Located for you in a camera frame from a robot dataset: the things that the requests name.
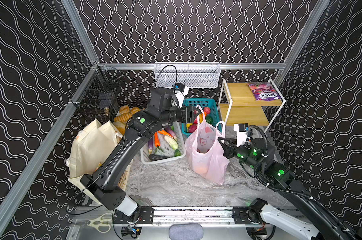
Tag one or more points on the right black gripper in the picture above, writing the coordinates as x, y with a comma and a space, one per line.
229, 149

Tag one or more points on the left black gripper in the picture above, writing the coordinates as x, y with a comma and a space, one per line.
188, 113

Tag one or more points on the pink plastic grocery bag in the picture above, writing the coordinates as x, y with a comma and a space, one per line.
204, 152

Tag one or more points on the white plastic vegetable basket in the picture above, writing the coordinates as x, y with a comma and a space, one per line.
166, 149

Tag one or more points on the cream canvas tote bag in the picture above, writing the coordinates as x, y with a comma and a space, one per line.
90, 149

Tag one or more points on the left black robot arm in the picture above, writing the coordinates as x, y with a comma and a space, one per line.
165, 108

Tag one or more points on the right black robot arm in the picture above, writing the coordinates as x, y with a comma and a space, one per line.
252, 148

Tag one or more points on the red apple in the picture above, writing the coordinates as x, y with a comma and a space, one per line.
207, 110

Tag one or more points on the green round fruit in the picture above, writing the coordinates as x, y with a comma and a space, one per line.
209, 119

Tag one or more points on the pink dragon fruit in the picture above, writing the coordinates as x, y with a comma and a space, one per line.
191, 128

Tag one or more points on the teal plastic fruit basket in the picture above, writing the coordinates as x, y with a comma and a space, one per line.
205, 103

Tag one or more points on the purple eggplant right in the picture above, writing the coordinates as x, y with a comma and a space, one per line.
170, 131

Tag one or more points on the purple eggplant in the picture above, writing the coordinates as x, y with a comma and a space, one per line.
151, 145
170, 131

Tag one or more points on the white green corn cob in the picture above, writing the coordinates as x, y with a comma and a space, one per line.
172, 142

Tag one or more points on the white wooden two-tier shelf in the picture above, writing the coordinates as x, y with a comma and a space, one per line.
237, 104

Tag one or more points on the orange carrot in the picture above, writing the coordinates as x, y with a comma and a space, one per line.
157, 140

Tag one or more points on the purple eggplant left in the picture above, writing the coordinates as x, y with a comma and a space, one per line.
151, 145

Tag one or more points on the bun back right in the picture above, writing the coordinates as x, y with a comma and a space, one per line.
134, 110

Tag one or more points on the dark cucumber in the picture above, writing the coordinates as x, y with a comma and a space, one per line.
153, 157

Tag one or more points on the purple Fox's candy bag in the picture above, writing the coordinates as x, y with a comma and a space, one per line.
264, 92

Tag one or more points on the twisted bun back left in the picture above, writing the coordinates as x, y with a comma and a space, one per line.
124, 110

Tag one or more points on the striped long bread back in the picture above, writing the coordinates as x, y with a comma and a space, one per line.
122, 118

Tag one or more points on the grey foam pad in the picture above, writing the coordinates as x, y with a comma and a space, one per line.
186, 232

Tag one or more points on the white wire wall basket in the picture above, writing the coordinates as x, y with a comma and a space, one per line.
195, 75

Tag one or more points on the metal base rail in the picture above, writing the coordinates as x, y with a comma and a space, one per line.
205, 216

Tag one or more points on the black wire wall basket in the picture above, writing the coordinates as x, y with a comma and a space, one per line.
100, 98

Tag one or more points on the cream handled scissors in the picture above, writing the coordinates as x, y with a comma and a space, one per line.
103, 223

